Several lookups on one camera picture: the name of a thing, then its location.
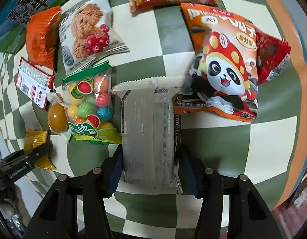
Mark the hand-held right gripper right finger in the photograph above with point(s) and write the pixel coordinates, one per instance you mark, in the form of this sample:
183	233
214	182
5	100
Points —
191	175

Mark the shiny orange snack packet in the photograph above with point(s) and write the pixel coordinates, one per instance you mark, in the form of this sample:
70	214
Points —
42	38

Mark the clear packet with brown egg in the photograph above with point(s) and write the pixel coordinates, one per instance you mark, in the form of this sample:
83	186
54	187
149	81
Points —
57	118

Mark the red and white packet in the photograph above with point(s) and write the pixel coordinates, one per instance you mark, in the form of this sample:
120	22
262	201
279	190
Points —
32	81

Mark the gold foil snack packet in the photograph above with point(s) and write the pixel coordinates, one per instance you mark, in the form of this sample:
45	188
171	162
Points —
35	138

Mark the silver grey snack packet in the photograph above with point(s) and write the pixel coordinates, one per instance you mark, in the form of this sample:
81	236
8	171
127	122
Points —
148	129

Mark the white cookie packet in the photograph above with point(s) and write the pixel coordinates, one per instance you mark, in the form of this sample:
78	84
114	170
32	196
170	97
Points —
90	32

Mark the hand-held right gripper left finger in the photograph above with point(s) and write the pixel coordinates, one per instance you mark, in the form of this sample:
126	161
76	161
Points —
114	173

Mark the green bag of gumballs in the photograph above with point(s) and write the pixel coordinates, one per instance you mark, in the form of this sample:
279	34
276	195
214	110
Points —
92	104

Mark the red starred snack packet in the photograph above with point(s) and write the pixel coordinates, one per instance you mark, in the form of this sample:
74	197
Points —
271	54

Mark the green white checkered mat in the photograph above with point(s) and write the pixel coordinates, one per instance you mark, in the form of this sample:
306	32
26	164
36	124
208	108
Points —
148	44

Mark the orange panda snack bag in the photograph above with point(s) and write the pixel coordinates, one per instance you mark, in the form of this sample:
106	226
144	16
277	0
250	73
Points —
225	62

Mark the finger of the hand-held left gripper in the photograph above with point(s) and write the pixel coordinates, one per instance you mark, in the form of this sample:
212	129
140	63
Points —
26	160

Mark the blue and green carton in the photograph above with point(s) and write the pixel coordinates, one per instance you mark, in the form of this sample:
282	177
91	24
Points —
21	7

